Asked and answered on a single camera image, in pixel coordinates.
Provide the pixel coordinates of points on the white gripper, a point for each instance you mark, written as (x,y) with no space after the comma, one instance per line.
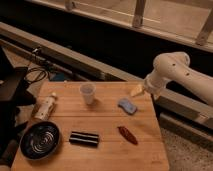
(153,84)

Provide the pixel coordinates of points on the red chili pepper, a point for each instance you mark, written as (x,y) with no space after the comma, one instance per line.
(127,135)

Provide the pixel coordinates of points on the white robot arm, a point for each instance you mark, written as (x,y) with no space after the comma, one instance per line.
(174,66)

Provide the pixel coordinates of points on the dark ceramic bowl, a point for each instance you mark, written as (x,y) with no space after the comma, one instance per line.
(40,140)

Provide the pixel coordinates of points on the blue sponge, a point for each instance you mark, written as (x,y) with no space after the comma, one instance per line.
(127,106)

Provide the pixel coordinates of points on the translucent plastic cup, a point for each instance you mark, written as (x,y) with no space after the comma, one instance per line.
(87,90)

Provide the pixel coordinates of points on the black striped block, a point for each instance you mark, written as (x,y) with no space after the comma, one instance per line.
(83,138)

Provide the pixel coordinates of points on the white plastic bottle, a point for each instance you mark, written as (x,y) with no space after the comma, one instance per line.
(46,107)

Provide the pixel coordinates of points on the black equipment left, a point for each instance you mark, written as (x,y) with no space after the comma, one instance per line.
(13,92)

